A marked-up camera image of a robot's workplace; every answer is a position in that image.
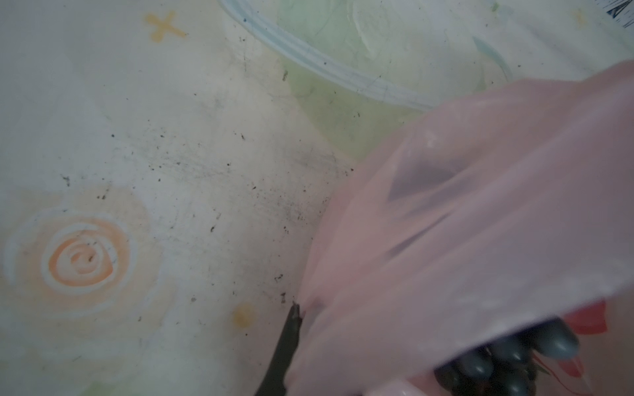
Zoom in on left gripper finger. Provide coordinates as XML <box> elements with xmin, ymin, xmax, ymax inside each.
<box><xmin>255</xmin><ymin>303</ymin><xmax>302</xmax><ymax>396</ymax></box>

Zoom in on dark fake grapes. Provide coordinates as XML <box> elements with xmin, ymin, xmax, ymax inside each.
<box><xmin>434</xmin><ymin>318</ymin><xmax>581</xmax><ymax>395</ymax></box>

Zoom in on pink plastic bag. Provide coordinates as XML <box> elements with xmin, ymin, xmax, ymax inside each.
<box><xmin>285</xmin><ymin>61</ymin><xmax>633</xmax><ymax>395</ymax></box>

